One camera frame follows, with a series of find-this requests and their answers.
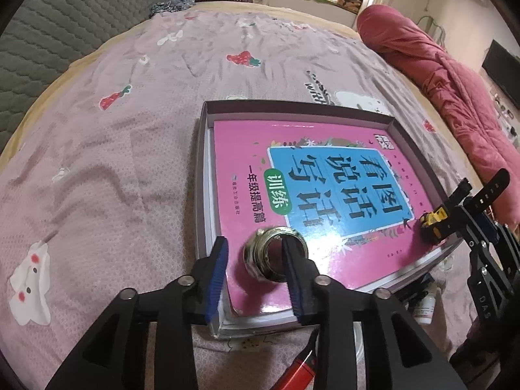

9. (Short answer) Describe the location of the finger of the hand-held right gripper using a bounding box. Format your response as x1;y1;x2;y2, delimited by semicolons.
487;220;520;282
442;178;509;334

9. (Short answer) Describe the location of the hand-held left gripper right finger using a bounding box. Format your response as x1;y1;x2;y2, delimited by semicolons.
283;237;468;390

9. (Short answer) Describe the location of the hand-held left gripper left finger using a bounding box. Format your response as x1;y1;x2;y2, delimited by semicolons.
45;236;229;390

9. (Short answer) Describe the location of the yellow and black wristwatch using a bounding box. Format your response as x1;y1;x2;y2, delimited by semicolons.
418;168;510;244

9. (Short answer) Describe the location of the small white bottle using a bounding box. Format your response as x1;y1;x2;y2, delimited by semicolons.
414;286;439;326

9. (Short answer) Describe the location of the red black lighter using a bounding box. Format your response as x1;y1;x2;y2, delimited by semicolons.
272;327;321;390

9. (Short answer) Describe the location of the shallow grey cardboard box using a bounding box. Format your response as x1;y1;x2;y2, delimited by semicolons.
195;99;466;340

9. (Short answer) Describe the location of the pink and blue book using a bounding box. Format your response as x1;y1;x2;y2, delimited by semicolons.
213;120;460;319

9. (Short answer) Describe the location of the pink printed bedsheet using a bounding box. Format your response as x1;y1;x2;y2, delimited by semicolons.
0;0;488;390

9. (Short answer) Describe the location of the pink quilt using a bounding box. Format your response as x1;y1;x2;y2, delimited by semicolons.
355;4;520;228

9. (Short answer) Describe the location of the black television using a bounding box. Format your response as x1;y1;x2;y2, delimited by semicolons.
481;40;520;110

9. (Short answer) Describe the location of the dark patterned cloth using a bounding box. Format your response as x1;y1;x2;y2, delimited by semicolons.
148;0;192;18

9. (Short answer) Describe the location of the grey quilted headboard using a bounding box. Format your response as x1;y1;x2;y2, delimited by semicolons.
0;0;179;151

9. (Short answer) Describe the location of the metal chair frame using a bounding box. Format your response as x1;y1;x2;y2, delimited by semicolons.
418;14;448;45

